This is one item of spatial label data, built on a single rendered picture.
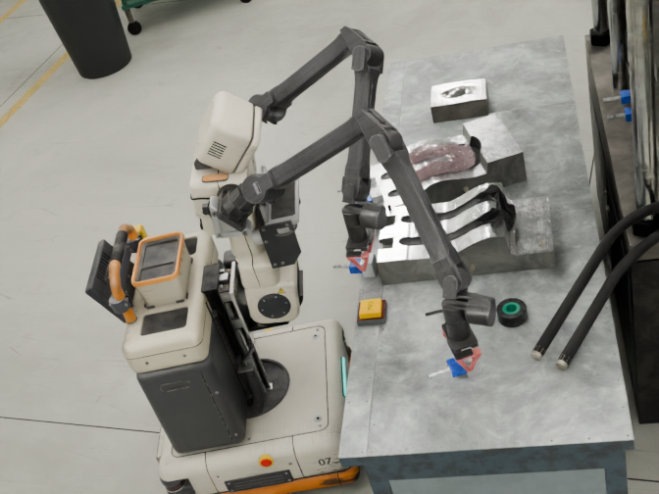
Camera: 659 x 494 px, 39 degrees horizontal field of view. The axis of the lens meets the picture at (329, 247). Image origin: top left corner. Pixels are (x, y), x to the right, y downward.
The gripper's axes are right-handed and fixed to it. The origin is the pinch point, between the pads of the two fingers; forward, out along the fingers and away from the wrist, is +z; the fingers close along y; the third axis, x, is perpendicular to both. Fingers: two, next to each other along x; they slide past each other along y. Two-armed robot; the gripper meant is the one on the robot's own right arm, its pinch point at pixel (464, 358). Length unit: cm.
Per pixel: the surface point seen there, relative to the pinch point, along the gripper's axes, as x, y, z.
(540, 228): -37, 38, -2
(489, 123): -41, 91, -7
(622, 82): -92, 99, -1
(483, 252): -17.8, 33.0, -4.1
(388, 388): 20.6, 3.0, 4.7
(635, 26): -64, 29, -60
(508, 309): -17.2, 14.7, 2.4
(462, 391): 3.4, -6.1, 4.7
